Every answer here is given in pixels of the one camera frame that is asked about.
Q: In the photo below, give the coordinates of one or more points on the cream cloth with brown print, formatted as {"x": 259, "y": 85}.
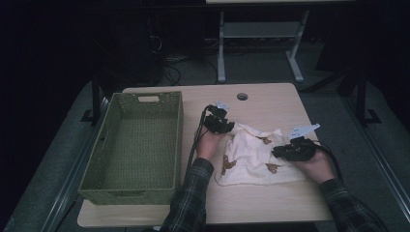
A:
{"x": 251, "y": 154}

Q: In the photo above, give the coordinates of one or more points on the person's right hand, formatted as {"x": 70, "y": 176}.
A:
{"x": 317, "y": 167}

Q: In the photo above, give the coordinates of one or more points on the black metal stand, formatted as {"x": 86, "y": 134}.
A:
{"x": 361, "y": 96}
{"x": 95, "y": 96}

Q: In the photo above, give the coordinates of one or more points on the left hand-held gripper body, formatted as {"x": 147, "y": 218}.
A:
{"x": 216, "y": 121}

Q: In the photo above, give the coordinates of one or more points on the white desk with metal frame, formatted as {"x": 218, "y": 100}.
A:
{"x": 261, "y": 29}

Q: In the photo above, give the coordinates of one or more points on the person's left hand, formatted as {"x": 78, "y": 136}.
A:
{"x": 208, "y": 145}

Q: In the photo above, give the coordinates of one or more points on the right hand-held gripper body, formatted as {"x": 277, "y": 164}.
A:
{"x": 301, "y": 151}

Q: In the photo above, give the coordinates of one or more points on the grey round table grommet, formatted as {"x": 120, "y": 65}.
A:
{"x": 242, "y": 96}

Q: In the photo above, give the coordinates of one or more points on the green woven basket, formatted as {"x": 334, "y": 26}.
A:
{"x": 141, "y": 145}

